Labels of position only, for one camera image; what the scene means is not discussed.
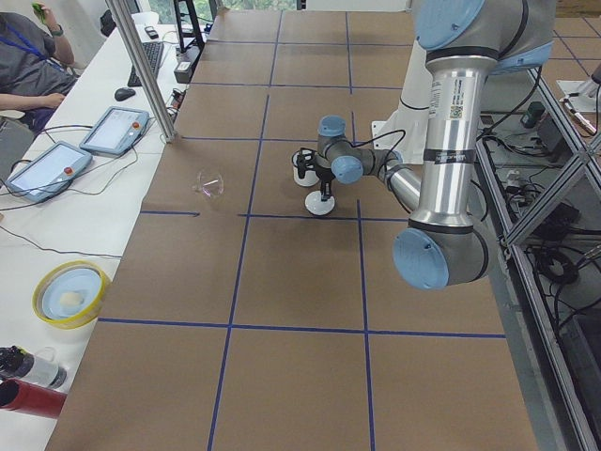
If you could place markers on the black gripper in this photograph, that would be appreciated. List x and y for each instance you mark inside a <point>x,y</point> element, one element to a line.
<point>323,177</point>

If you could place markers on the white mug lid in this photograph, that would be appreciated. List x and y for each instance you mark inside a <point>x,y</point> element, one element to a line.
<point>317,206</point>

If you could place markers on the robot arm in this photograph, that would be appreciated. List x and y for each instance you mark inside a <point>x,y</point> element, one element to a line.
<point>464,42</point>

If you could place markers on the white enamel mug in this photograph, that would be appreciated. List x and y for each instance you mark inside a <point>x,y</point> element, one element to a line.
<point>304,179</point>

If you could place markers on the black computer box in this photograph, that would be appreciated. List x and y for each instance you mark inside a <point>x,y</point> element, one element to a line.
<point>186,64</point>

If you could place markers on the far teach pendant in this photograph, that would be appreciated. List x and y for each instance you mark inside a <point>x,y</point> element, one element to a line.
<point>116,131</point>

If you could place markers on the teach pendant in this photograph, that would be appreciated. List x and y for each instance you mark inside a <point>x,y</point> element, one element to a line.
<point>116,131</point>
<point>50,173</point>

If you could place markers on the black computer mouse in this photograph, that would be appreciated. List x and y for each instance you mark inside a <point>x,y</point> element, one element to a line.
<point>124,93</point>

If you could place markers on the yellow tape roll with bowl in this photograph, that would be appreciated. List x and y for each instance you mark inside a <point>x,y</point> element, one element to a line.
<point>70,296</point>

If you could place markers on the near teach pendant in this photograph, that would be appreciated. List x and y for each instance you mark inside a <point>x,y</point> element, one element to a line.
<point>50,173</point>

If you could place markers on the seated person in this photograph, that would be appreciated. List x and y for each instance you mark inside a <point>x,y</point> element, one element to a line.
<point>34,79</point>

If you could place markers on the clear water bottle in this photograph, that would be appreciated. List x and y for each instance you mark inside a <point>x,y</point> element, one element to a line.
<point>18,363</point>

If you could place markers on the red bottle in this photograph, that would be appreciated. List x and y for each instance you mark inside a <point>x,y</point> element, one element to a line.
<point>25,397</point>

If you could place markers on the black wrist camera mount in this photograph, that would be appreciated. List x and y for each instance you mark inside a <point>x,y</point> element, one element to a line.
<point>306,162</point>

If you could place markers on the aluminium frame post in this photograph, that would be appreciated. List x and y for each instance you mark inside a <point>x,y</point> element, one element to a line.
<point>134,47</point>

